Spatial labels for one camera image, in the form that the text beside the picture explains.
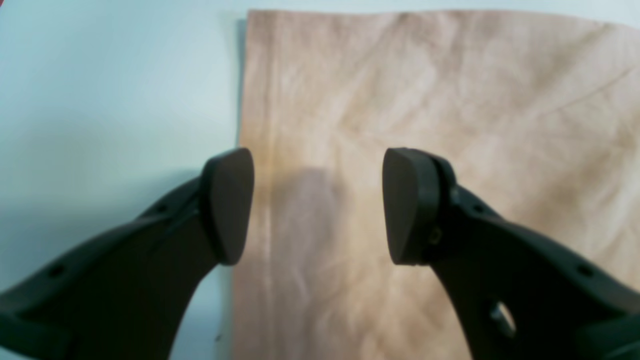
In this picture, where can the peach T-shirt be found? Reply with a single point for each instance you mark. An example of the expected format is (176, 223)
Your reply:
(538, 114)

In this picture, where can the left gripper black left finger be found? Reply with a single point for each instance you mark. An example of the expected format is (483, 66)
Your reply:
(122, 294)

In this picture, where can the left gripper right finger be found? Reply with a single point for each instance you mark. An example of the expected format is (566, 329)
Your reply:
(517, 294)

